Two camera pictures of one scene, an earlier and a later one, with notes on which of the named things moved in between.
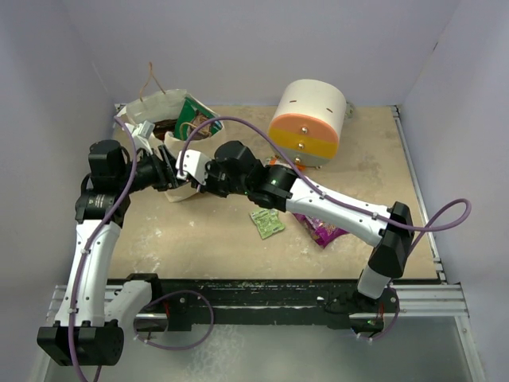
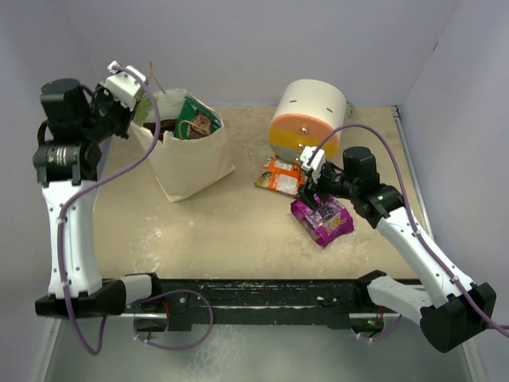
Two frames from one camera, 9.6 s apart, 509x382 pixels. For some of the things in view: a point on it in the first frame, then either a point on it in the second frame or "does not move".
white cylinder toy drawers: (308, 121) does not move
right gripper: (210, 167) to (314, 185)
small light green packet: (267, 221) to (143, 110)
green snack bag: (191, 115) does not move
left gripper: (165, 169) to (126, 113)
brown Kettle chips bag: (163, 126) does not move
